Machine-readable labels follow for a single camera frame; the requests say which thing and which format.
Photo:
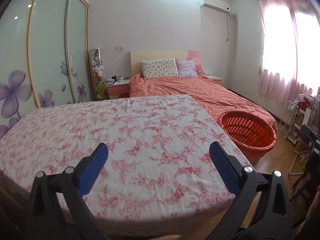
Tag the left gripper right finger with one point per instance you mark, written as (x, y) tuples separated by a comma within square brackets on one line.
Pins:
[(261, 209)]

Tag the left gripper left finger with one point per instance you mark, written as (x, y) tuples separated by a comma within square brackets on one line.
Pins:
[(45, 219)]

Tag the orange plastic basket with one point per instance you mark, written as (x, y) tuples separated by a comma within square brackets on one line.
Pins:
[(252, 134)]

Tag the floral pink white cloth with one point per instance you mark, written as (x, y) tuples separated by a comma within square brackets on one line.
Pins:
[(158, 176)]

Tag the coral pink duvet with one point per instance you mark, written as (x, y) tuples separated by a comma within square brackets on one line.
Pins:
[(213, 98)]

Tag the right side nightstand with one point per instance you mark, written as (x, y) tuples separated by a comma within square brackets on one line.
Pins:
[(215, 79)]

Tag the pink white nightstand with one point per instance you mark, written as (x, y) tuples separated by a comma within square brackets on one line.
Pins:
[(119, 90)]

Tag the pink curtain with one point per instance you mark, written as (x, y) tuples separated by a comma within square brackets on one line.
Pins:
[(290, 51)]

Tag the white mug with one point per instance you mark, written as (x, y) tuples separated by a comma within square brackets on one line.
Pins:
[(119, 78)]

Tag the floral glass wardrobe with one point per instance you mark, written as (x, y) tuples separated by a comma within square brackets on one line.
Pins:
[(44, 56)]

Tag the plush toy display column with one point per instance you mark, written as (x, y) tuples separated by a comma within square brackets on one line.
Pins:
[(98, 74)]

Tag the striped pink pillow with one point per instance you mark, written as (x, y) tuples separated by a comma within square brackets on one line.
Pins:
[(186, 68)]

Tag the beige pink headboard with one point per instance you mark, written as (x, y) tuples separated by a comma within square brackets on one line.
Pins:
[(136, 57)]

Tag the floral white pillow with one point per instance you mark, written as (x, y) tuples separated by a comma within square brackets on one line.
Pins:
[(159, 68)]

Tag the white air conditioner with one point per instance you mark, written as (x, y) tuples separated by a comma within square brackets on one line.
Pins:
[(217, 5)]

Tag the white wire rack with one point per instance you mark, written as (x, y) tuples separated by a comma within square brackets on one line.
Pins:
[(291, 121)]

